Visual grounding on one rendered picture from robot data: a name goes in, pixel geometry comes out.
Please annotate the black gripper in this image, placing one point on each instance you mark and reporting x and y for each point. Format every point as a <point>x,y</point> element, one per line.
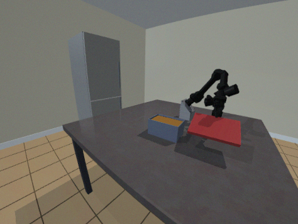
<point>219,105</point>

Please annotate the blue open box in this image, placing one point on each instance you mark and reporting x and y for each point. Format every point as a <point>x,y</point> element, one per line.
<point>166,127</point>

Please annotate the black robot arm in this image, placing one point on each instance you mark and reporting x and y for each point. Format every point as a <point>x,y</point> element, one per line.
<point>223,89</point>

